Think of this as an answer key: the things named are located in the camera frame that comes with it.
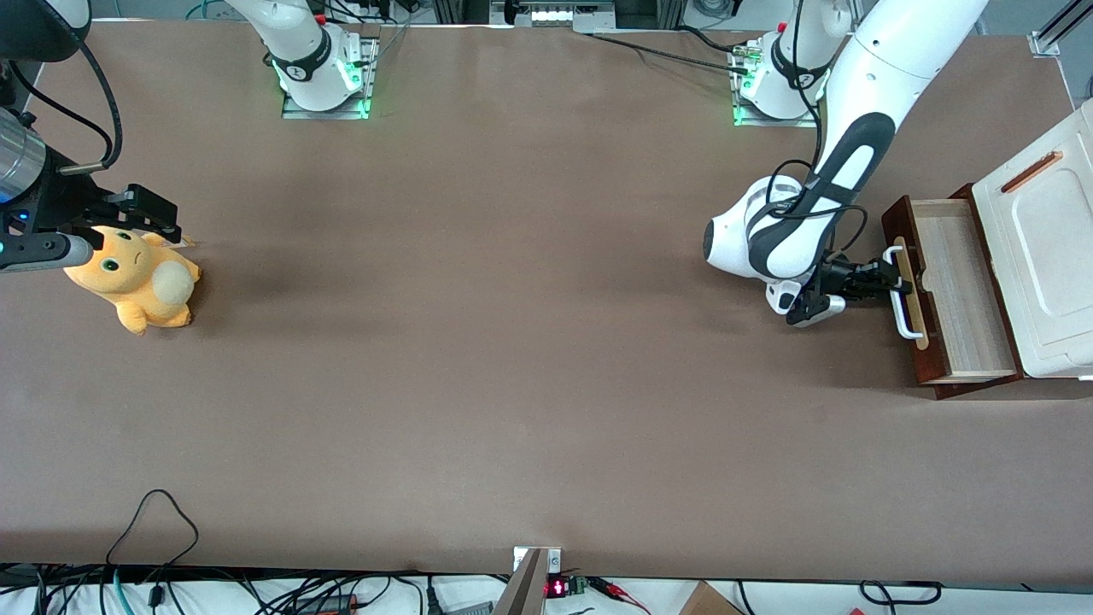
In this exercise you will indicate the brown cardboard piece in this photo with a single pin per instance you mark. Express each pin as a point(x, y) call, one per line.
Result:
point(709, 603)

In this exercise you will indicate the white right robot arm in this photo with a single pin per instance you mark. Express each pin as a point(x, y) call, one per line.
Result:
point(312, 51)

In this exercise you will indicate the black power adapter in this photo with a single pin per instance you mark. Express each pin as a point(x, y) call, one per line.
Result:
point(329, 607)

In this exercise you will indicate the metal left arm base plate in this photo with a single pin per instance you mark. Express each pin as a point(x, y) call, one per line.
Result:
point(743, 115)

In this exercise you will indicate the red LED display module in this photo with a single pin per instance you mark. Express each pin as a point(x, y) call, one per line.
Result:
point(557, 588)

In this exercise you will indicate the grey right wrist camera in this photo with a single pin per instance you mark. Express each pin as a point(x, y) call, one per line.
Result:
point(47, 252)

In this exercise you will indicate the white drawer cabinet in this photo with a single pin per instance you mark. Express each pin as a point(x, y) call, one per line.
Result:
point(1046, 256)

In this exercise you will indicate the yellow plush toy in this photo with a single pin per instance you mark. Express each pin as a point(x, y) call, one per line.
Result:
point(128, 282)

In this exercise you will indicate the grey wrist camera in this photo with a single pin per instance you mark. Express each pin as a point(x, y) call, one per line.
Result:
point(47, 252)
point(815, 312)

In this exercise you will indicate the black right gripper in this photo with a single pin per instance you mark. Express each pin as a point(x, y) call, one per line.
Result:
point(61, 203)

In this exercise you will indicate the grey camera mount beam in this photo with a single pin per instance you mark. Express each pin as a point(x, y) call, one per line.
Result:
point(523, 591)

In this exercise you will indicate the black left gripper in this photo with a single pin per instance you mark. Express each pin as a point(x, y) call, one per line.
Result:
point(839, 277)

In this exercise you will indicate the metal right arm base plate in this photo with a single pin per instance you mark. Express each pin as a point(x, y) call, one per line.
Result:
point(369, 94)

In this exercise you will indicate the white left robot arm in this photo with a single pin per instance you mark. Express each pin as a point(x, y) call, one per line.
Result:
point(888, 60)

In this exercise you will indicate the aluminium frame with light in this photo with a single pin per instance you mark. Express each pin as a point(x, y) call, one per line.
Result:
point(555, 15)

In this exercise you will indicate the metal corner bracket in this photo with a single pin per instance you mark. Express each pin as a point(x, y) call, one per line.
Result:
point(1043, 43)

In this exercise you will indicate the dark wood drawer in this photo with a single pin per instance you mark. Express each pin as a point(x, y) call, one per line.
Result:
point(961, 282)

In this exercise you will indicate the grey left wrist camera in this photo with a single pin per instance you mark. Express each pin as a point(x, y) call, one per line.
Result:
point(815, 312)

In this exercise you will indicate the silver clamp bracket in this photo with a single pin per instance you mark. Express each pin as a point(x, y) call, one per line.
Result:
point(555, 559)

